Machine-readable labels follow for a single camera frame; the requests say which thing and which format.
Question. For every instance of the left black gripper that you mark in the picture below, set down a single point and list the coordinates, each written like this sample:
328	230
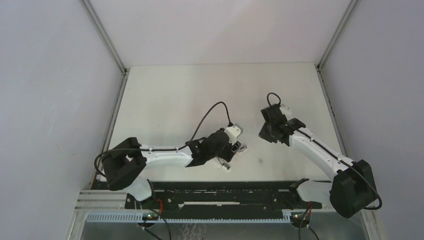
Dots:
230	149

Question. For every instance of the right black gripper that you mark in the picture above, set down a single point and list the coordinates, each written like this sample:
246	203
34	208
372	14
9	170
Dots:
263	134

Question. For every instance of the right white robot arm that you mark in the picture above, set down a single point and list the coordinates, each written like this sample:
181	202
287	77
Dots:
352	185

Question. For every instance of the right green circuit board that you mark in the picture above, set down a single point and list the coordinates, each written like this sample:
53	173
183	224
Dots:
297	218

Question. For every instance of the green circuit board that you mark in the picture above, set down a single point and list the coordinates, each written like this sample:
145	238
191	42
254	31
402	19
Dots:
150	217
297	218

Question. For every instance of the left green circuit board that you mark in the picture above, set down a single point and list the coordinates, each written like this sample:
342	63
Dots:
150	217

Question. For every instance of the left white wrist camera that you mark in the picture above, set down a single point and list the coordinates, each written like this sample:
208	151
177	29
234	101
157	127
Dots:
233	132

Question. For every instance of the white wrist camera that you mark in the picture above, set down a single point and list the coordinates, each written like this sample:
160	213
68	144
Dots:
286	110
233	132

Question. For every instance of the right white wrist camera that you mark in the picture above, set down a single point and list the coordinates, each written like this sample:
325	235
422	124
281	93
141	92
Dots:
286	110

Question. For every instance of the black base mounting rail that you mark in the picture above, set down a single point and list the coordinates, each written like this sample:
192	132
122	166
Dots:
225	200

